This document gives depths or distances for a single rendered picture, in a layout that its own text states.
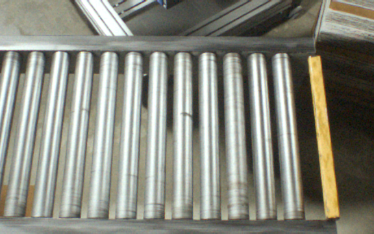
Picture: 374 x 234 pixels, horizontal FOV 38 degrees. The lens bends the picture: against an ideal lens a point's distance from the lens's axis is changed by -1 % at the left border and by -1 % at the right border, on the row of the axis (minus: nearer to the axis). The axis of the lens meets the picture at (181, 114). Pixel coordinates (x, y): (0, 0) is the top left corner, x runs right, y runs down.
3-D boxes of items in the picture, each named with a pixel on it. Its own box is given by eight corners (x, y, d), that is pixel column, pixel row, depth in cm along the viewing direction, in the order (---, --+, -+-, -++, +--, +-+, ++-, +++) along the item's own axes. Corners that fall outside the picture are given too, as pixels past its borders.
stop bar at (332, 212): (319, 59, 143) (321, 54, 141) (339, 221, 123) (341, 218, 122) (307, 58, 143) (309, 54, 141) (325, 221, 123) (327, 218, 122)
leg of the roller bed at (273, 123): (270, 152, 218) (304, 60, 157) (271, 166, 215) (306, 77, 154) (255, 152, 218) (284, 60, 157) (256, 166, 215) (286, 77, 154)
